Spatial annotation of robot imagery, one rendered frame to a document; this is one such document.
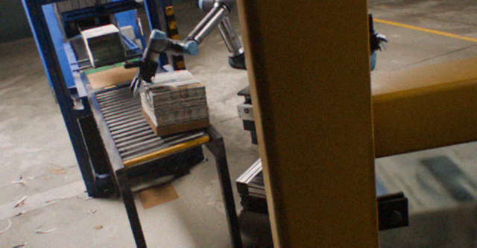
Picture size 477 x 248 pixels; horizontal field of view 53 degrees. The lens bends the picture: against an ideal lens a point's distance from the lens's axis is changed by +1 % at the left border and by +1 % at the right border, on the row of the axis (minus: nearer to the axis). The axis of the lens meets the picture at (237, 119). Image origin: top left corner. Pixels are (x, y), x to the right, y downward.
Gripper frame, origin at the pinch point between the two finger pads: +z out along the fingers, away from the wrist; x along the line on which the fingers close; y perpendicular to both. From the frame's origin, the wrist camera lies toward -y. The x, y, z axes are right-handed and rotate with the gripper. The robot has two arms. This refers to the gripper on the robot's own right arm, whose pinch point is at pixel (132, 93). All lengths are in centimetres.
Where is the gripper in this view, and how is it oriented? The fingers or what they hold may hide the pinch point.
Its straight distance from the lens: 256.7
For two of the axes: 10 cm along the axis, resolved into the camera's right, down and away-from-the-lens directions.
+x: -3.6, -3.0, 8.8
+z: -3.9, 9.1, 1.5
